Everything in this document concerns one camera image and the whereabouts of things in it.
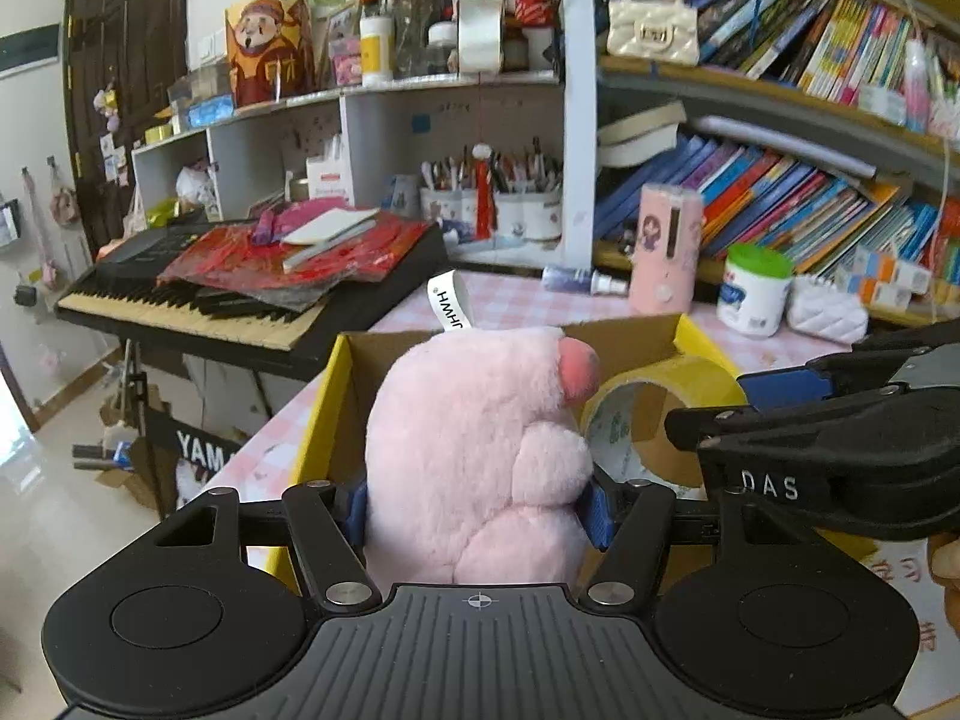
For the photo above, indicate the white ribbon roll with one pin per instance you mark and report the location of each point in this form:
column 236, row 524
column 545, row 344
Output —
column 480, row 22

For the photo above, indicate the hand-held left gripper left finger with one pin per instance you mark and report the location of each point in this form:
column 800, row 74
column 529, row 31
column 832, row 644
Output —
column 357, row 511

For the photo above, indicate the black electronic keyboard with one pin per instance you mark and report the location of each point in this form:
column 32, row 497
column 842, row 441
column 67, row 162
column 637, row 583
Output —
column 150, row 300

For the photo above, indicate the person's right hand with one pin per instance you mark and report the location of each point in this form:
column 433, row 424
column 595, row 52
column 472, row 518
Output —
column 946, row 562

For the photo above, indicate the wooden bookshelf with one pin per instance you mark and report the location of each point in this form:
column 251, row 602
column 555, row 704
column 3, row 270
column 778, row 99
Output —
column 750, row 94

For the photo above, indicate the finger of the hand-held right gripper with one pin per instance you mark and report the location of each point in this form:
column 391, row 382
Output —
column 772, row 439
column 780, row 388

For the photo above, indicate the pink foil wrapper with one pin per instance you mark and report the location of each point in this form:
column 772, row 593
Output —
column 274, row 221

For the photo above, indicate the stack of lying books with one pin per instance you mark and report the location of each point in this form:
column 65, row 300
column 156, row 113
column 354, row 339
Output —
column 641, row 131

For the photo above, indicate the bunch of pens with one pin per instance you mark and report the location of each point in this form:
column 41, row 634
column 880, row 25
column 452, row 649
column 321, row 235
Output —
column 517, row 169

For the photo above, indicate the pink cartoon desk mat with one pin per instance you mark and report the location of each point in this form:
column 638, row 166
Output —
column 510, row 304

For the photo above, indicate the small blue and orange boxes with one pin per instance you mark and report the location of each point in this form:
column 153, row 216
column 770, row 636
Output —
column 885, row 274

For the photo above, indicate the white bottle with yellow label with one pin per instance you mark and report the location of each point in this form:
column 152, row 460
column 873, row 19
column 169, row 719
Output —
column 376, row 52

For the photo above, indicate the white jar with green lid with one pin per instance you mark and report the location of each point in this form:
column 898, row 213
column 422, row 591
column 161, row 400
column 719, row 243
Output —
column 752, row 296

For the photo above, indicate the dark wooden door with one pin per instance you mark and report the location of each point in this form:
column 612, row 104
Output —
column 112, row 90

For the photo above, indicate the yellow tape roll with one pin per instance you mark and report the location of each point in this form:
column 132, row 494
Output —
column 675, row 390

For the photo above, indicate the fortune god paper box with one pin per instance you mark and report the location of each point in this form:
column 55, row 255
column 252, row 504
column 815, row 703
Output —
column 266, row 52

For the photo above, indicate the white and red paper bag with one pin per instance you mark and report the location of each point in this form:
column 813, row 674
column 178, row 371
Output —
column 330, row 176

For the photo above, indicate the white shelf unit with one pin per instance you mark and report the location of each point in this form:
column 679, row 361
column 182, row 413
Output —
column 390, row 120

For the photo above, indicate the red tassel ornament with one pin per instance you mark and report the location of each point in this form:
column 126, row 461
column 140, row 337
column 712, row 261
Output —
column 484, row 195

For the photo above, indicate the white notebook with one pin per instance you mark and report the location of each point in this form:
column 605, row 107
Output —
column 330, row 229

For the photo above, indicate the keyboard stand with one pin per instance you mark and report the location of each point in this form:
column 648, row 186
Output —
column 139, row 405

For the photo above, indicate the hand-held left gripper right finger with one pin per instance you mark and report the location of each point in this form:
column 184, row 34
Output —
column 598, row 519

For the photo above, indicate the pink plush toy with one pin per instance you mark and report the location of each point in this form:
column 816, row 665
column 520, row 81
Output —
column 465, row 450

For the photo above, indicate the white pen cup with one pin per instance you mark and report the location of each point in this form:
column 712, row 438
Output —
column 541, row 217
column 446, row 211

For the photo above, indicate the pink bottle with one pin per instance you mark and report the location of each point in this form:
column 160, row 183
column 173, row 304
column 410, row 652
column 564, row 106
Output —
column 916, row 86

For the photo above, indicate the white quilted pouch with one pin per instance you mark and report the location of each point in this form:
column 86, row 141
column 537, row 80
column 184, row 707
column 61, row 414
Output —
column 825, row 309

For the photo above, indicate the small spray bottle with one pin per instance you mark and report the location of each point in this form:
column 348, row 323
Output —
column 574, row 279

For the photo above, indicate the pink cylindrical container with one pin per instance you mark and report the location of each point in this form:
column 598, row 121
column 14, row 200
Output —
column 664, row 255

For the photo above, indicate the row of colourful books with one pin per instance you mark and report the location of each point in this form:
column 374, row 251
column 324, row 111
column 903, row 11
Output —
column 795, row 210

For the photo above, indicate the yellow cardboard box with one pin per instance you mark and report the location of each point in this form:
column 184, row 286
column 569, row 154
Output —
column 319, row 427

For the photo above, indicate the row of thin picture books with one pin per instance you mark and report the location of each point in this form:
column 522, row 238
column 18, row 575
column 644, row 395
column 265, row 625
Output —
column 825, row 37

